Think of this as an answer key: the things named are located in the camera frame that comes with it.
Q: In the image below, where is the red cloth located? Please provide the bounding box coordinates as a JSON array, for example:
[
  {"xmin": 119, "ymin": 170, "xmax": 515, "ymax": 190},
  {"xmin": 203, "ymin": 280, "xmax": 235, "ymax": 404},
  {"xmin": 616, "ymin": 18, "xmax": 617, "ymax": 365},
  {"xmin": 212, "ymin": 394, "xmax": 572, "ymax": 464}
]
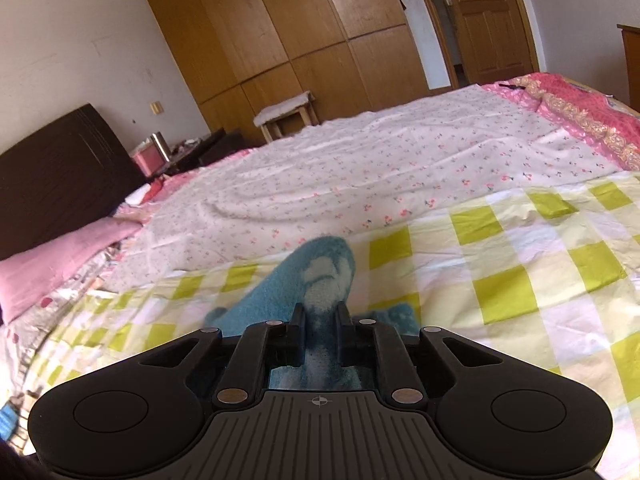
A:
[{"xmin": 142, "ymin": 177, "xmax": 169, "ymax": 202}]

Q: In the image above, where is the dark nightstand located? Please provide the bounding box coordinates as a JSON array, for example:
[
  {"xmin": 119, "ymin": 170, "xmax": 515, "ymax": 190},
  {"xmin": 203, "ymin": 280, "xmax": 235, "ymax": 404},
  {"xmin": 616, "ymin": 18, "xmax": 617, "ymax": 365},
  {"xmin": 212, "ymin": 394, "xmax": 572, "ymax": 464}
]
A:
[{"xmin": 167, "ymin": 128, "xmax": 247, "ymax": 172}]

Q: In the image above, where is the small wooden stool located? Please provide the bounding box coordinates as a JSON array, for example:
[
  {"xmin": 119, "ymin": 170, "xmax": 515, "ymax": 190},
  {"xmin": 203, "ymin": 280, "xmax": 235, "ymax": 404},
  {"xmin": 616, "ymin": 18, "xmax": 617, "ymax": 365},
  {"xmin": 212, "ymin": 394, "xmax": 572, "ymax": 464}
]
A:
[{"xmin": 260, "ymin": 101, "xmax": 321, "ymax": 144}]

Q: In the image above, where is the brown wooden wardrobe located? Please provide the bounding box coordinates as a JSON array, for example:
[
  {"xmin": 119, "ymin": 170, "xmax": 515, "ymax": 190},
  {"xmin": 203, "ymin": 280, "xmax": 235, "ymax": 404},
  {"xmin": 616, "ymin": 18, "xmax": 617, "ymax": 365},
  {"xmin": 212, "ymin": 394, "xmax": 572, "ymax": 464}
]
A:
[{"xmin": 131, "ymin": 0, "xmax": 417, "ymax": 147}]

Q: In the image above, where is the dark wooden headboard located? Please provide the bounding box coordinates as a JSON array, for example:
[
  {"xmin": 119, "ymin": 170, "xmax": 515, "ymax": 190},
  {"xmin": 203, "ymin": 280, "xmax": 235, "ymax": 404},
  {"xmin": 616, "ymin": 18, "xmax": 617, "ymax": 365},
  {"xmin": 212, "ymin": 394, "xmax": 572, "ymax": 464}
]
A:
[{"xmin": 0, "ymin": 103, "xmax": 147, "ymax": 262}]

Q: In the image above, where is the small stool with cloth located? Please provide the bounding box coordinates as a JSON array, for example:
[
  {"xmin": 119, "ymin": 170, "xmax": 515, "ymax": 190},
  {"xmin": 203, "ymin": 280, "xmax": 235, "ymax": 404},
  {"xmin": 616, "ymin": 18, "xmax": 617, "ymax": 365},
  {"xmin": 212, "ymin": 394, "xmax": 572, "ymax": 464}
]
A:
[{"xmin": 252, "ymin": 90, "xmax": 314, "ymax": 129}]

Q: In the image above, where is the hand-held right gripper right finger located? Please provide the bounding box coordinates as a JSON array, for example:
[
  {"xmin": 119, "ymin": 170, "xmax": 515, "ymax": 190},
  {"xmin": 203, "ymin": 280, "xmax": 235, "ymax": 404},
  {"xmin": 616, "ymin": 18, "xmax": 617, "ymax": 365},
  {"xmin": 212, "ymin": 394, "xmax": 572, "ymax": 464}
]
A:
[{"xmin": 336, "ymin": 303, "xmax": 503, "ymax": 406}]

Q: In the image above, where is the pink patterned bedspread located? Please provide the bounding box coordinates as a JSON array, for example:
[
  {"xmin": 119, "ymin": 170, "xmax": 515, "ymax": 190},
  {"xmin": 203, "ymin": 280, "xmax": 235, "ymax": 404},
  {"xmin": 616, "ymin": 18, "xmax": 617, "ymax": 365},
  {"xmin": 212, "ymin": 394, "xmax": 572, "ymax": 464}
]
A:
[{"xmin": 481, "ymin": 72, "xmax": 640, "ymax": 174}]

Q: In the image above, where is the printed pale pink bedding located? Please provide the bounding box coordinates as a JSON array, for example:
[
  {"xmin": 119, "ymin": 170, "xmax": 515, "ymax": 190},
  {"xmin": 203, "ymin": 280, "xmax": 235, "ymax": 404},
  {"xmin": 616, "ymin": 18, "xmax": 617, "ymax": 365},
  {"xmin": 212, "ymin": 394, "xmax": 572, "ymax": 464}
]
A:
[{"xmin": 0, "ymin": 240, "xmax": 151, "ymax": 453}]

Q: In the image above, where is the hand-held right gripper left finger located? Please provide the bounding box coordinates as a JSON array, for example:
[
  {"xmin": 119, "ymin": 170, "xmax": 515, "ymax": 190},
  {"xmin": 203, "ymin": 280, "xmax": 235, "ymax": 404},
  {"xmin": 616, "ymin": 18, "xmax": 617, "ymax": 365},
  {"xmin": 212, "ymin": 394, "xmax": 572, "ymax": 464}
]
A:
[{"xmin": 141, "ymin": 303, "xmax": 307, "ymax": 407}]

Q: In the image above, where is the yellow-green checked bedsheet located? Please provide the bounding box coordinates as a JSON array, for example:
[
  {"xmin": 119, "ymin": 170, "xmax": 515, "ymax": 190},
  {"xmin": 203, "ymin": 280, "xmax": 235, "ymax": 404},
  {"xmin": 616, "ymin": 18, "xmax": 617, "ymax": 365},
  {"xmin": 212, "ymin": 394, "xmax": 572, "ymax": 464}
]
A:
[{"xmin": 10, "ymin": 170, "xmax": 640, "ymax": 480}]

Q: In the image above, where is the pink pillow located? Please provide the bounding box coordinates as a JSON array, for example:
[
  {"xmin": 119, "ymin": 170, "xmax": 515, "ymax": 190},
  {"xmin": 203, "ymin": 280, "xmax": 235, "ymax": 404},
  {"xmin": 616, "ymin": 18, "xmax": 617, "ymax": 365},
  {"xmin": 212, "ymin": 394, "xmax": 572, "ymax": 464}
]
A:
[{"xmin": 0, "ymin": 217, "xmax": 144, "ymax": 324}]

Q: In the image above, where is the pink plastic basket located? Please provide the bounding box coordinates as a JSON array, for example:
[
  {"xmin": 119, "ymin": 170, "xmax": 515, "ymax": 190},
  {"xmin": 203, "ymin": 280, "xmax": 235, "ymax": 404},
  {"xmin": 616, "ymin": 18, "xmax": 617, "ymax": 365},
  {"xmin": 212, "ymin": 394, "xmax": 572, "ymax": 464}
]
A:
[{"xmin": 131, "ymin": 142, "xmax": 166, "ymax": 177}]

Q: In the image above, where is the brown wooden door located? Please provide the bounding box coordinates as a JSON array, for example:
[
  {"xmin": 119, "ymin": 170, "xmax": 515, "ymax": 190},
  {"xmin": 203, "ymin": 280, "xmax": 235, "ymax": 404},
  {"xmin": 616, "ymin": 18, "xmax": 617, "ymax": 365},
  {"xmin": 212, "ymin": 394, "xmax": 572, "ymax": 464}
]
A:
[{"xmin": 429, "ymin": 0, "xmax": 539, "ymax": 87}]

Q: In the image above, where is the white floral bedsheet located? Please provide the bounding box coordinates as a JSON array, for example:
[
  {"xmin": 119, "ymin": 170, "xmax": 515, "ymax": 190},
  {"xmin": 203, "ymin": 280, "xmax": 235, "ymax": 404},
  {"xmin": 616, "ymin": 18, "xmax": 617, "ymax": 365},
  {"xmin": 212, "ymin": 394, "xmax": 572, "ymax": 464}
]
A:
[{"xmin": 112, "ymin": 82, "xmax": 640, "ymax": 295}]

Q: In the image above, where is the teal fleece sweater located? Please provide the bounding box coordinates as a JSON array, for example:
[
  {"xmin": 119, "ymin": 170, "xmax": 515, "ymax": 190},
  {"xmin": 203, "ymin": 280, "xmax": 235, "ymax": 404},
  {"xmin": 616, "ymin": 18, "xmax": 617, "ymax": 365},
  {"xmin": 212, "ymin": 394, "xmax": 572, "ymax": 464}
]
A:
[{"xmin": 204, "ymin": 235, "xmax": 422, "ymax": 392}]

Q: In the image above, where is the steel thermos bottle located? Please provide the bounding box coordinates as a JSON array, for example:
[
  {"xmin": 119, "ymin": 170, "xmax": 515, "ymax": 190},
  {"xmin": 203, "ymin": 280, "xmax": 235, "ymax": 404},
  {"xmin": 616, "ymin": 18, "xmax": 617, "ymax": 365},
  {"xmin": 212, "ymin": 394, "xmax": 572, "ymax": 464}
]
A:
[{"xmin": 150, "ymin": 131, "xmax": 171, "ymax": 164}]

